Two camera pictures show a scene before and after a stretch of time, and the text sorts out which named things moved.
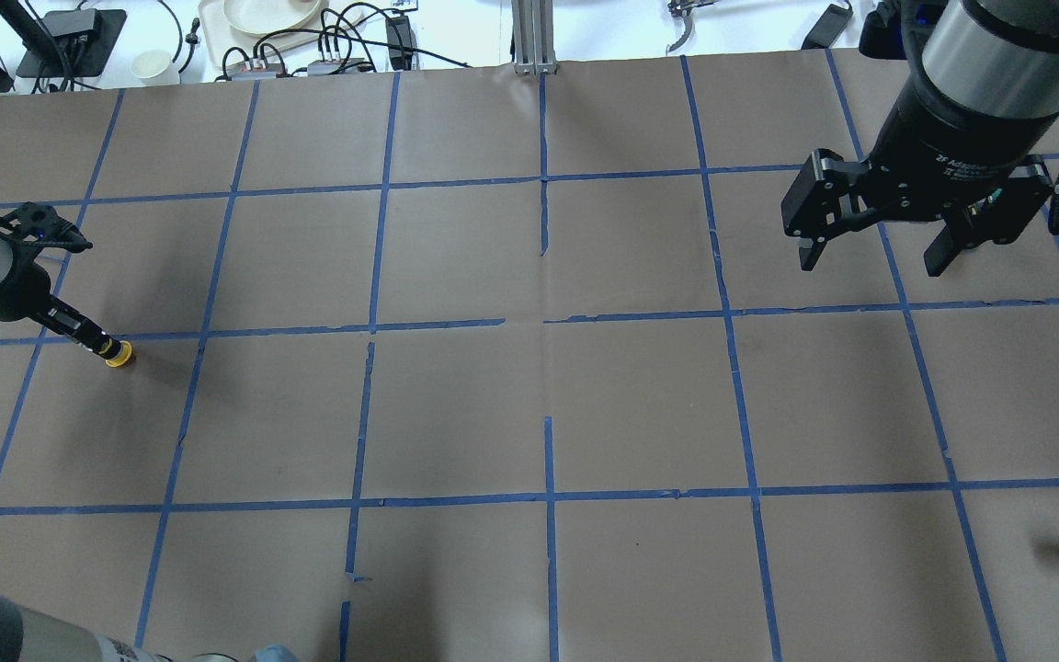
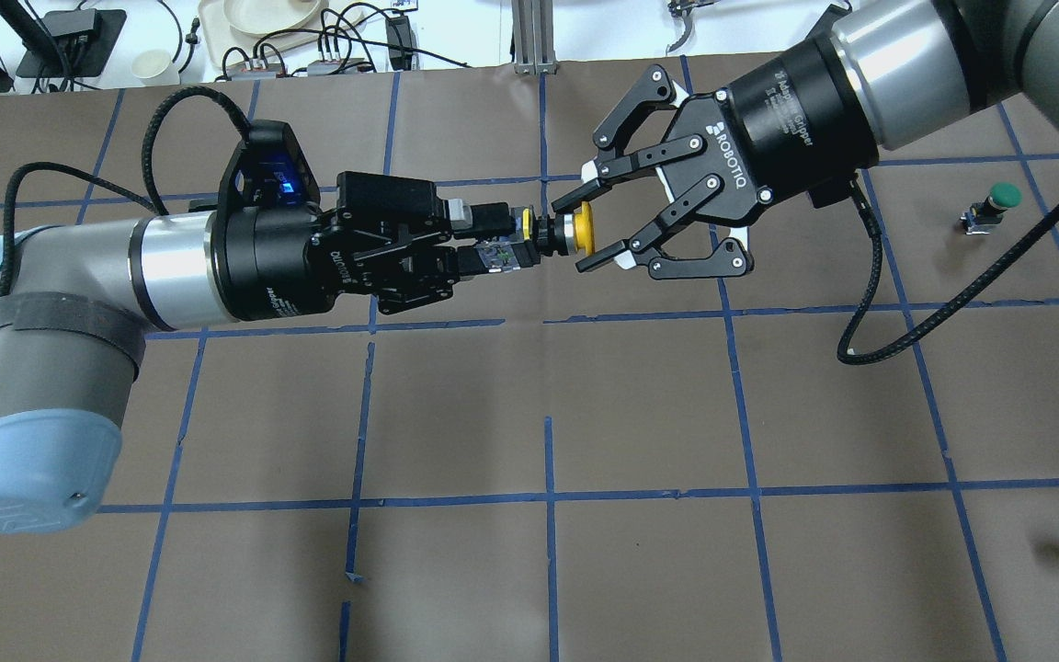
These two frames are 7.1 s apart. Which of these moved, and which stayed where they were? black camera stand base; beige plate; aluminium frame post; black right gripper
Moved: black right gripper
Stayed: aluminium frame post; black camera stand base; beige plate
